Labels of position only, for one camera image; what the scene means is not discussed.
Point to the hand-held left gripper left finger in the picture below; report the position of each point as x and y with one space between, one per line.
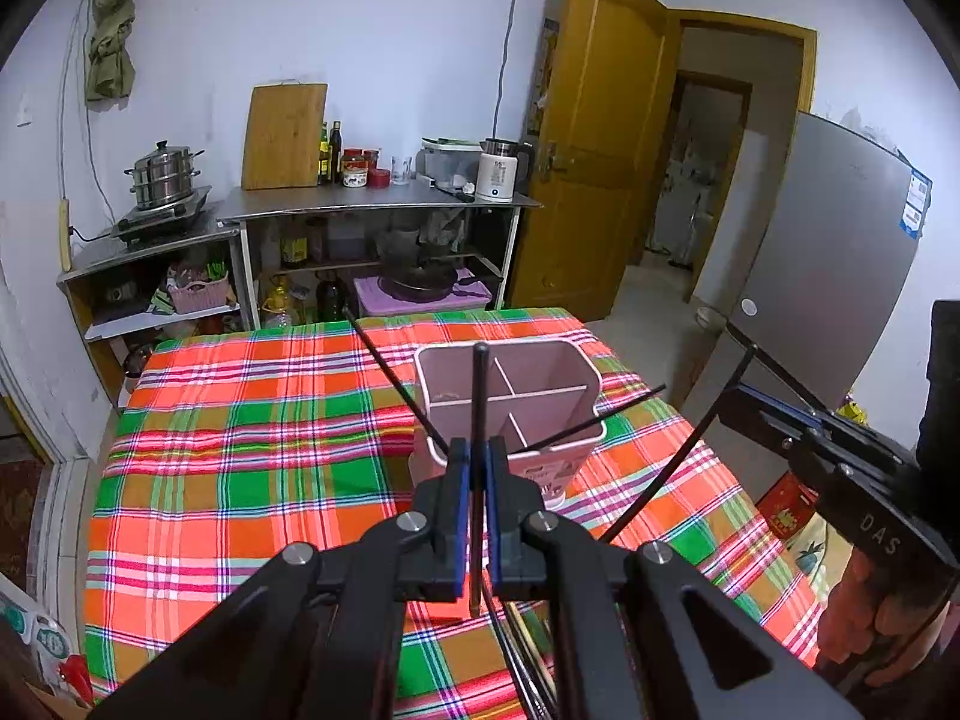
459 465

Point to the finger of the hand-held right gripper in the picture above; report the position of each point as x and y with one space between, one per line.
780 401
750 424

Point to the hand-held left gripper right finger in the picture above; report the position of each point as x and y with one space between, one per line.
495 465

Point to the pink utensil holder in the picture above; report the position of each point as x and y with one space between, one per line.
547 465

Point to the person's right hand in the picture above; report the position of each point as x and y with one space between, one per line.
877 615

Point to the yellow snack bag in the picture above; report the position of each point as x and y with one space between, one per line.
853 409

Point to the red cardboard box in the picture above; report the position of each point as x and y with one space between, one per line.
787 506

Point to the white round magnet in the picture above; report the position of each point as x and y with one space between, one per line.
748 307

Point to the grey refrigerator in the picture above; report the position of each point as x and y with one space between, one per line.
825 240

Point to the purple storage box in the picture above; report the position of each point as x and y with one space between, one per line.
375 304

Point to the black frying pan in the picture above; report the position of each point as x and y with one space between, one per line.
420 277

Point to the plaid tablecloth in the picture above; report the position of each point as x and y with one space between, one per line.
262 465

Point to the dark glass bottle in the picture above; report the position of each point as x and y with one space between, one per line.
328 300

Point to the white appliance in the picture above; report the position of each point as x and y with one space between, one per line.
686 210

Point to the blue white label sticker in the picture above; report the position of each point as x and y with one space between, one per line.
916 202

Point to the clear oil jug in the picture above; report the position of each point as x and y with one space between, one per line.
276 307

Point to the yellow labelled bottle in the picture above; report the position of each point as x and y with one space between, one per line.
294 247

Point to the black knife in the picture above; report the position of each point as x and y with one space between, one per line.
450 190

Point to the steel kitchen table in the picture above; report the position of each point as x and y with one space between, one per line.
375 199

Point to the white electric kettle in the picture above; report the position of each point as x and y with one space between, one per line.
496 176

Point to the small red jar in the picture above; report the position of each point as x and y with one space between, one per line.
379 179

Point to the clear glass cup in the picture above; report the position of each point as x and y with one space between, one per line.
401 171

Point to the wooden door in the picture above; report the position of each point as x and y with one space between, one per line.
592 165

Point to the pink plastic basket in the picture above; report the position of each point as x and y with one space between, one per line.
199 296

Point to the red lidded jar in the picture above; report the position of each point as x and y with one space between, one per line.
353 169

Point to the dark sauce bottle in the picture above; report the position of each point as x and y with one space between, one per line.
335 154

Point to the yellow oil bottle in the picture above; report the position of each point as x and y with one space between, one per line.
324 157

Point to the wooden cutting board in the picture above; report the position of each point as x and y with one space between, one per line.
285 135

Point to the low steel shelf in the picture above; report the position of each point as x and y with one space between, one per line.
135 259

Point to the black induction cooker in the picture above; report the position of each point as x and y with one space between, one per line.
165 214

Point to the steel steamer pot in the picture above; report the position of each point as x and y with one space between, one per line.
161 176

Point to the white green plastic bag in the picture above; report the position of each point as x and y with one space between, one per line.
45 641

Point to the green hanging cloth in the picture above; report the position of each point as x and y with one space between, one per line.
111 37

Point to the wooden door frame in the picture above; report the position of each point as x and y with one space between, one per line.
806 67

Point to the wall poster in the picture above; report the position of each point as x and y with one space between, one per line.
546 67

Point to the white wall socket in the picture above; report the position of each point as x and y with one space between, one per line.
25 110

